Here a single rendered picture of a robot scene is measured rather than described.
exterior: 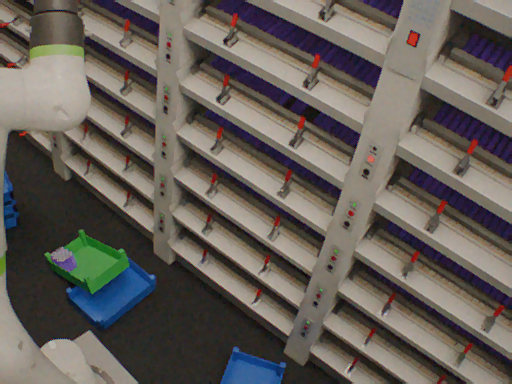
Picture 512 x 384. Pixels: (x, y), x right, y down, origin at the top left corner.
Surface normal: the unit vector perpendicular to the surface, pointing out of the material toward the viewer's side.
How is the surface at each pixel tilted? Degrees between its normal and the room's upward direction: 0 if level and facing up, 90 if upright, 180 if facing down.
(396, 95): 90
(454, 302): 21
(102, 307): 0
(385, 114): 90
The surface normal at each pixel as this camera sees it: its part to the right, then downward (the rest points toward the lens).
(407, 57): -0.62, 0.49
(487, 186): -0.10, -0.48
